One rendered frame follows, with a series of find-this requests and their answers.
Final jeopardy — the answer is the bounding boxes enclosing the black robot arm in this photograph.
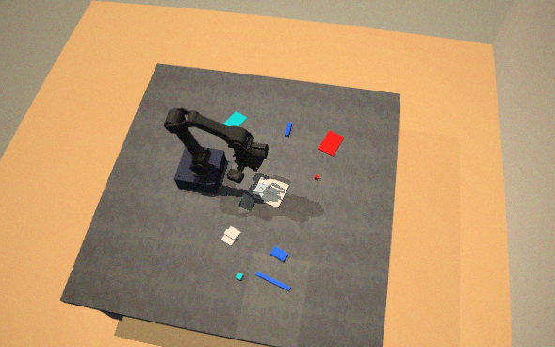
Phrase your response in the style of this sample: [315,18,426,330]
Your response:
[164,108,269,178]

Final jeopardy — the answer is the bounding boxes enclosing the blue flat bar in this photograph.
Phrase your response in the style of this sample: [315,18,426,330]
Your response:
[255,271,291,291]

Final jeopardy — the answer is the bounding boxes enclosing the red flat rectangular plate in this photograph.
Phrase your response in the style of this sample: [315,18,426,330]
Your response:
[318,130,344,156]

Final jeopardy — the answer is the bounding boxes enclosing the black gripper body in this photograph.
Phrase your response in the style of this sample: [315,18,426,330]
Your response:
[226,154,250,184]

